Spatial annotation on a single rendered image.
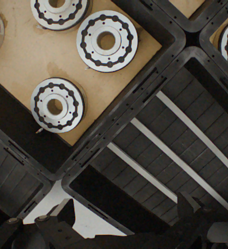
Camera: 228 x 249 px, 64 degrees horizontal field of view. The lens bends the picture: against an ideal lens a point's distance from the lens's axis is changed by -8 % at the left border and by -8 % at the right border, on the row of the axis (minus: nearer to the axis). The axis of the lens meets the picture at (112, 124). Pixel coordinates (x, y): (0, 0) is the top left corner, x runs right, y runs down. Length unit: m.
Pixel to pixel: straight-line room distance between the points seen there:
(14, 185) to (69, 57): 0.34
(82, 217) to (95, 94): 0.46
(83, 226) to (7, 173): 0.34
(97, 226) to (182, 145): 0.44
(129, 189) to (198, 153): 0.17
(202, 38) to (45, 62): 0.27
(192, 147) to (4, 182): 0.45
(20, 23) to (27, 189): 0.37
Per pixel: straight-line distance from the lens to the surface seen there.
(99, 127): 0.28
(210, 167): 0.45
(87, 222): 0.71
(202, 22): 0.28
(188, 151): 0.42
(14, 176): 0.52
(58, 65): 0.38
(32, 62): 0.40
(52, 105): 0.38
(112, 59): 0.33
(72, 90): 0.34
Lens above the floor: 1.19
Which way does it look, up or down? 72 degrees down
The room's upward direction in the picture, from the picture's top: 164 degrees counter-clockwise
